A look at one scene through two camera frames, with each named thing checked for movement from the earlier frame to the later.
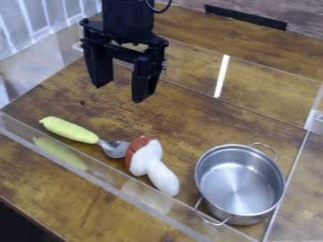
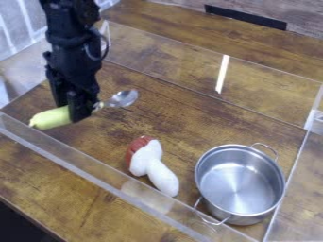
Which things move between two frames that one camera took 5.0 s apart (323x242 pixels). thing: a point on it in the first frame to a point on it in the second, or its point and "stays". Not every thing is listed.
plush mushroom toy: [145, 161] stays
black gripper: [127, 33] to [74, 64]
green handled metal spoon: [79, 133] to [58, 117]
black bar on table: [247, 17] stays
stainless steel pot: [241, 183] stays
